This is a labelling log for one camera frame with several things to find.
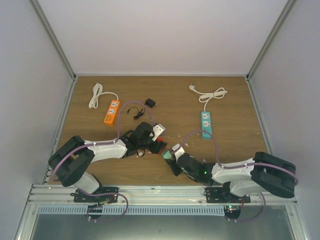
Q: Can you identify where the red cube socket adapter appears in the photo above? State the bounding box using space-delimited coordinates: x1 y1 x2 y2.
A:
155 137 167 152

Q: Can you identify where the green plug adapter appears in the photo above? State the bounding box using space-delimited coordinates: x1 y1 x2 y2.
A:
162 149 172 160

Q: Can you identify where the white cord of teal strip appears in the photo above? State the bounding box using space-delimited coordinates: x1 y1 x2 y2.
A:
188 84 228 112

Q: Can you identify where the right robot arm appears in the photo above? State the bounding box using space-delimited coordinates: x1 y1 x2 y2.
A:
163 151 297 203

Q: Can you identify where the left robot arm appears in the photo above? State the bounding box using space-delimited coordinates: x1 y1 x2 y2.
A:
48 122 167 202

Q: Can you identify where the orange power strip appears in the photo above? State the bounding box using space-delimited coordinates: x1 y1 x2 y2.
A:
103 100 121 126

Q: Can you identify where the black power adapter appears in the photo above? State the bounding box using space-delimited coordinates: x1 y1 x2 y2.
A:
145 98 156 108

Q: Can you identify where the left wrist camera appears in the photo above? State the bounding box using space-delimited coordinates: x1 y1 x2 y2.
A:
152 124 166 142

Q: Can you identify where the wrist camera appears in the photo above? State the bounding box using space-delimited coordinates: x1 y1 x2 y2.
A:
152 124 166 142
171 143 185 161

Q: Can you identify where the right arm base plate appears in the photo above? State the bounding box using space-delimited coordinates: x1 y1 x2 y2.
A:
203 183 251 204

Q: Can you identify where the black adapter cable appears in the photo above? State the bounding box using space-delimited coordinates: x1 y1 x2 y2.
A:
126 106 148 120

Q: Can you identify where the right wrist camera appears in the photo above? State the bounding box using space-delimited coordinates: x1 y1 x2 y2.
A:
171 143 185 161

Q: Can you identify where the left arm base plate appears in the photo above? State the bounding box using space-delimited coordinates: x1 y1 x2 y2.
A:
70 186 119 204

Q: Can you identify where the white cord of orange strip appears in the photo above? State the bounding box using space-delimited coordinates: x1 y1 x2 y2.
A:
88 83 119 109

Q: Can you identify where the grey slotted cable duct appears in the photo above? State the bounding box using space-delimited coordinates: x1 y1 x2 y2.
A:
37 204 225 217

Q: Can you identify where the aluminium front rail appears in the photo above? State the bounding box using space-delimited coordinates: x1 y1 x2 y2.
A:
27 184 298 205

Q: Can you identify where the left aluminium frame post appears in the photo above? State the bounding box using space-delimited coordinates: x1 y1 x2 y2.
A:
29 0 77 81

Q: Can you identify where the aluminium frame post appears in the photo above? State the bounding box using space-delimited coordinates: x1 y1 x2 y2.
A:
29 0 77 81
245 0 297 82

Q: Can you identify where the right aluminium frame post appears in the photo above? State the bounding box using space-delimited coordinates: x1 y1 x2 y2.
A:
245 0 297 82

